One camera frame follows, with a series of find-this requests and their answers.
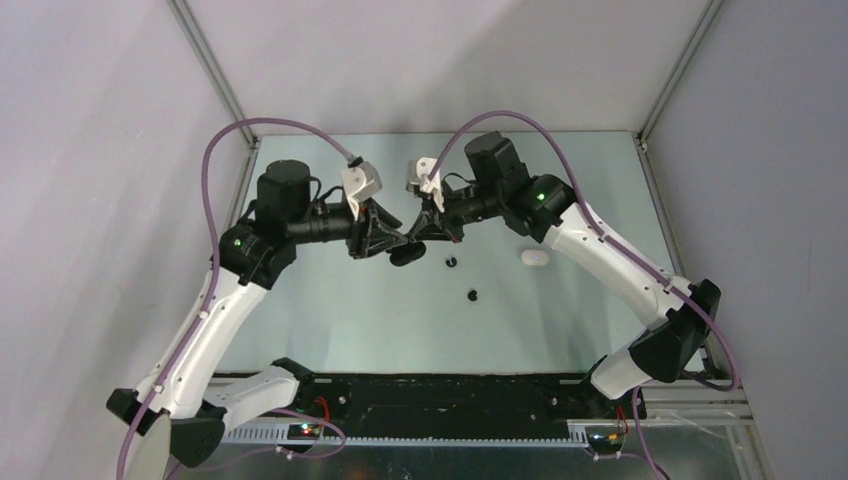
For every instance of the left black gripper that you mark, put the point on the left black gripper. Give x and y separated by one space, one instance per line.
369 235

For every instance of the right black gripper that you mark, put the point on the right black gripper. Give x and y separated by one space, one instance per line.
432 228

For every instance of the black earbud charging case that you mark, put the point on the black earbud charging case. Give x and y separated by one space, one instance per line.
406 254

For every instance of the white earbud charging case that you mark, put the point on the white earbud charging case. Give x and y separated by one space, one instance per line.
535 257

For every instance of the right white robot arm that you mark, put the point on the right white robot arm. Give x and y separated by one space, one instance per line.
672 309

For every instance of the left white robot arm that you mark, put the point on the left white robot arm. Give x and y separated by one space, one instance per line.
174 412

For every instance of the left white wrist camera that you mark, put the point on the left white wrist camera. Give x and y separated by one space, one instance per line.
360 182

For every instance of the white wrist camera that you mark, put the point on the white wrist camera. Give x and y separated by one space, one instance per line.
360 182
424 181

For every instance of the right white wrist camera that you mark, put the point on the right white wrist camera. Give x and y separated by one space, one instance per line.
424 181

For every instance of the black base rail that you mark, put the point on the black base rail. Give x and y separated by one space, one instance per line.
460 407

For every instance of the left aluminium frame post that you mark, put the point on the left aluminium frame post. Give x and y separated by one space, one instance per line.
188 22

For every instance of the aluminium frame post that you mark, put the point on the aluminium frame post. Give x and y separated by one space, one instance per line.
188 22
706 21

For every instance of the right aluminium frame post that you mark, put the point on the right aluminium frame post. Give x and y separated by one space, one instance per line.
706 21

